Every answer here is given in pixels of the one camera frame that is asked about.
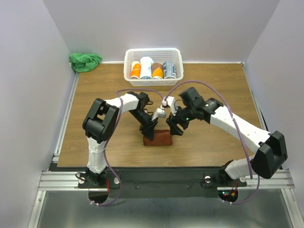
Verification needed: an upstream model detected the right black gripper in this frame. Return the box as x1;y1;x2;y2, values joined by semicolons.
165;103;196;136

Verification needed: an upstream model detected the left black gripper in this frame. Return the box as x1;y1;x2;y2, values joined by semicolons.
129;110;158;142

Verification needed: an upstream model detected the green towel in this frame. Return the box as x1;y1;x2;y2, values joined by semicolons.
69;53;102;73

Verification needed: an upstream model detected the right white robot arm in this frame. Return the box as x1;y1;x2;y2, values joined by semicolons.
161;87;288;185

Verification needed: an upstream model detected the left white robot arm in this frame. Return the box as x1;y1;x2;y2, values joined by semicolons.
78;92;158;187

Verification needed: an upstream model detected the white blue rolled towel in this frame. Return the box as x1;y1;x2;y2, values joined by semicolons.
140;57;154;79

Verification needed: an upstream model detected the grey patterned rolled towel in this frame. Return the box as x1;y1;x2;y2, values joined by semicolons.
163;61;177;79

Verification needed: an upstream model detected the orange white rolled towel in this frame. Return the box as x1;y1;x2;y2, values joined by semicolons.
130;61;141;79

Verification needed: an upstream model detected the brown orange rolled towel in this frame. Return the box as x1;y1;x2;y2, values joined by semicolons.
151;63;164;79

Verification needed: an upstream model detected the white plastic basket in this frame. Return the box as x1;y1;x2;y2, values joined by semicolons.
123;47;184;86

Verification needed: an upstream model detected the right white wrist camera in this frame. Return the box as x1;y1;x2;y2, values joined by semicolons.
161;96;178;116

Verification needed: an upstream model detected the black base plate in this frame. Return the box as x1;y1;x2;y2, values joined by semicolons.
48;166;247;200

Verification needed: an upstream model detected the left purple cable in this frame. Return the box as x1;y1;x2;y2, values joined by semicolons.
89;88;167;207

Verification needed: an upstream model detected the purple cable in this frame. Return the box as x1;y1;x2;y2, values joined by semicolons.
163;80;261;205
89;88;167;207

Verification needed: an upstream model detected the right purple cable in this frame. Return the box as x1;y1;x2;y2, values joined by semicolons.
163;80;261;205

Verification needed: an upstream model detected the aluminium frame rail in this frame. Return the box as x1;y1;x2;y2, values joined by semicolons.
28;71;90;228

